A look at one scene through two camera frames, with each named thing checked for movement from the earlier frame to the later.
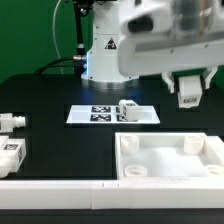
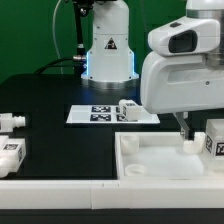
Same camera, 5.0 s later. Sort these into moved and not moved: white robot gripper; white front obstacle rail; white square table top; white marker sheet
Moved: white robot gripper
Not moved: white front obstacle rail; white marker sheet; white square table top
